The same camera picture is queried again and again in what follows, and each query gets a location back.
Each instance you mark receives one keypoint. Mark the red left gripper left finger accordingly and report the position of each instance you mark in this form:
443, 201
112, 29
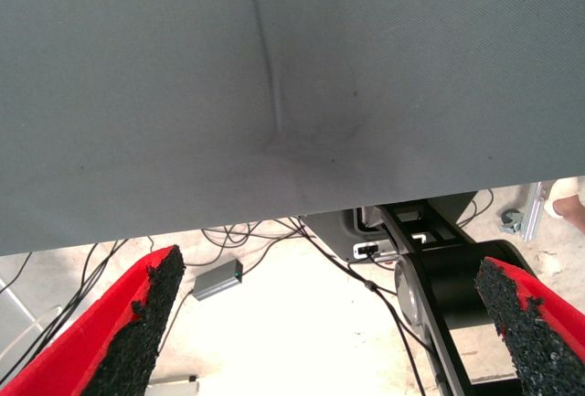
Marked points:
73, 345

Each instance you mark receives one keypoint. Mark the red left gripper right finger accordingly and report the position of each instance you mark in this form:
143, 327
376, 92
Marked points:
539, 332

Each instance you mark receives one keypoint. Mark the dark grey robot base housing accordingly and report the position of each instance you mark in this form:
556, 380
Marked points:
329, 236

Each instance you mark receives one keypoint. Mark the black silver robot torso link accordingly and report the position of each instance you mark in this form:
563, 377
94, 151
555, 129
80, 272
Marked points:
448, 277

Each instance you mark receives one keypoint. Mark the light grey floor box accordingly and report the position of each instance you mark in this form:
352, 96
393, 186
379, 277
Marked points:
176, 387

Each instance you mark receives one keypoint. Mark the grey caster wheel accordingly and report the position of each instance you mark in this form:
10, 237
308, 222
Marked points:
513, 221

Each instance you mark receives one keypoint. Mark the small grey adapter box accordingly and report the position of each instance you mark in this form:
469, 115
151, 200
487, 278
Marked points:
217, 281

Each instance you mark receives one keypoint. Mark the dark grey table cloth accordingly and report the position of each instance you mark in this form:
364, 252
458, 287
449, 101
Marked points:
183, 94

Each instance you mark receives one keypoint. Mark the aluminium frame post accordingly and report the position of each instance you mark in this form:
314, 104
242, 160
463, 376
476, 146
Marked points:
535, 213

